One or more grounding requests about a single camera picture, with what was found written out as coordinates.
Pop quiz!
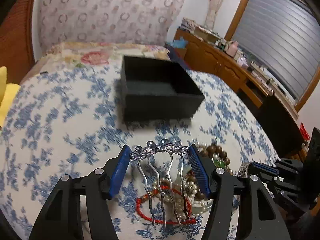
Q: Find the silver blue-gem hair comb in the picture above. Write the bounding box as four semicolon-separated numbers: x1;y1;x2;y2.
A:
130;139;191;229

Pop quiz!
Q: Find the brown wooden bead bracelet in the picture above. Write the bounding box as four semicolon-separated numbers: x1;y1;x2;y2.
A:
186;143;231;201

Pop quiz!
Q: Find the patterned sheer curtain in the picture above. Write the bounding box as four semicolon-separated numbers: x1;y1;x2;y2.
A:
39;0;184;51

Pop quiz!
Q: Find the black jewelry box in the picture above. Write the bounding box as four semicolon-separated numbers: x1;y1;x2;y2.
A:
121;56;204;122

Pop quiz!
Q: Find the wooden louvered wardrobe door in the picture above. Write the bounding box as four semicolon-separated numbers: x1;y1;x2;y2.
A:
1;0;35;83

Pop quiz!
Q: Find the white pearl necklace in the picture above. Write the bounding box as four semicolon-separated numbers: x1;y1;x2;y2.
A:
152;141;216;221

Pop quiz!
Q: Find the blue floral white quilt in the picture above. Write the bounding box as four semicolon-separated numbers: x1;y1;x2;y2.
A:
1;66;277;239

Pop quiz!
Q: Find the cardboard box on cabinet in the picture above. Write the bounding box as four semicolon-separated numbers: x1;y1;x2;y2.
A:
193;27;221;43

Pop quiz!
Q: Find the grey window blind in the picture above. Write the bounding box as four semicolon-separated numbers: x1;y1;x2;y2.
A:
232;0;319;99

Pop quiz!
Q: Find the pink thermos jug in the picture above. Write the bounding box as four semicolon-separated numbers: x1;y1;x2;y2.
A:
225;40;238;57

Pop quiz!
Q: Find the yellow Pikachu plush toy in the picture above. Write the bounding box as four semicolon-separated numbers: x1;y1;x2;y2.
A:
0;66;20;128

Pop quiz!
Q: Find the blue plastic bag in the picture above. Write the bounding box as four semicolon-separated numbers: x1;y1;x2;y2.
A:
170;36;188;49

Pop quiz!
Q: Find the wooden side cabinet desk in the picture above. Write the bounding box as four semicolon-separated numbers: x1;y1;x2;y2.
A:
174;29;306;160

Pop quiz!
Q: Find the pink floral bed blanket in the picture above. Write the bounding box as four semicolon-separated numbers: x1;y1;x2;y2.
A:
20;42;170;84

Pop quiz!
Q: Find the red cord bracelet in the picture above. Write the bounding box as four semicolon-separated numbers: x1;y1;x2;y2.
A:
135;185;198;226

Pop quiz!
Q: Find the green jade pendant necklace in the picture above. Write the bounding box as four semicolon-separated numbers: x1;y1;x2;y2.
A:
212;154;227;169

